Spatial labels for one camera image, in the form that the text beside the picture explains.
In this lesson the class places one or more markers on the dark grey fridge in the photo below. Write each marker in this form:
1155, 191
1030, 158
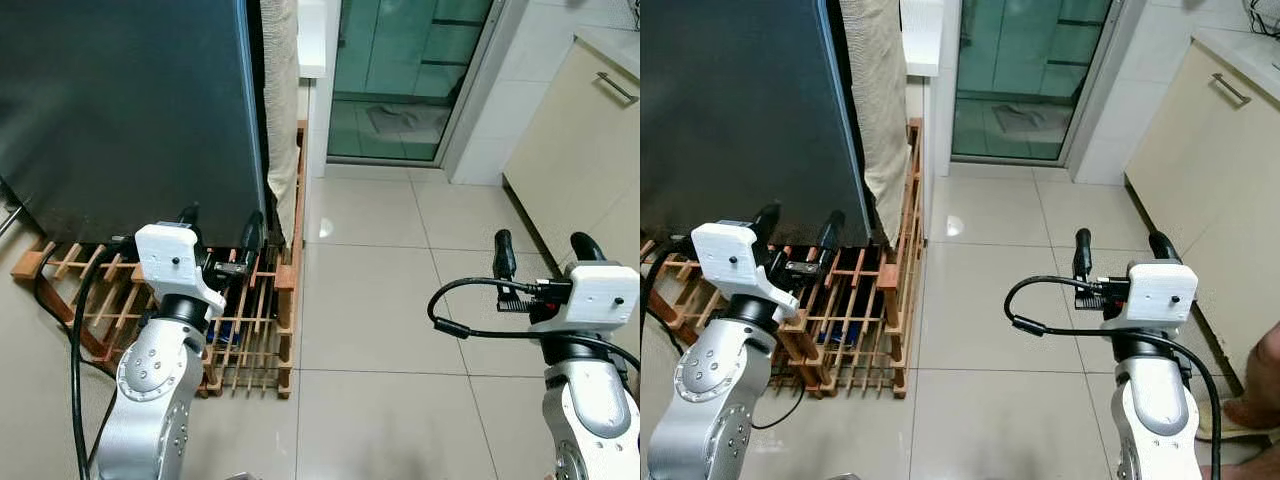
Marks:
740, 100
120, 100

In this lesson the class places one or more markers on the glass sliding door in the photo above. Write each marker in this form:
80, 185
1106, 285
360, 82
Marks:
1020, 60
400, 60

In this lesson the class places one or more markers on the dark blue bottle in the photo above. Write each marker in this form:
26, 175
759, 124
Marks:
225, 330
832, 330

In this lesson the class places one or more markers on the white countertop cabinet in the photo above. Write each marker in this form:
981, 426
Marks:
312, 40
920, 35

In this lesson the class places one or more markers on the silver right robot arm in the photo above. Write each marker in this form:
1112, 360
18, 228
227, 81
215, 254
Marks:
1155, 400
590, 410

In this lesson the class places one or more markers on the beige slipper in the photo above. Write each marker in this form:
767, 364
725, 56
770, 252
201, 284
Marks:
1210, 425

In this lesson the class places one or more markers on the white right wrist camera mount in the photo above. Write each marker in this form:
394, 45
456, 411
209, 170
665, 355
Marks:
1160, 290
595, 290

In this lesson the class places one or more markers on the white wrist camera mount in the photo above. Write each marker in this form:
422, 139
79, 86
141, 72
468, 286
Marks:
595, 290
165, 255
725, 255
1160, 290

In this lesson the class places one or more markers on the person's bare foot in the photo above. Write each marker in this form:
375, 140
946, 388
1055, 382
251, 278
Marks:
1250, 468

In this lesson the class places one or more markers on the large beige fabric cover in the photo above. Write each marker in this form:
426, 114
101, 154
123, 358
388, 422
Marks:
282, 100
885, 100

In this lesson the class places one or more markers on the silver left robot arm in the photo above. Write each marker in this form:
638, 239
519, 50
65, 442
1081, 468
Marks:
150, 370
710, 380

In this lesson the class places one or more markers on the person's bare leg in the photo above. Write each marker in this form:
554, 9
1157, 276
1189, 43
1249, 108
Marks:
1268, 360

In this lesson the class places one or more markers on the beige cabinet grey top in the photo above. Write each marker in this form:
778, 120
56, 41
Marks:
1200, 170
570, 150

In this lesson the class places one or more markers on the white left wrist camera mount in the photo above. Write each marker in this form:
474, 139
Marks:
725, 255
165, 255

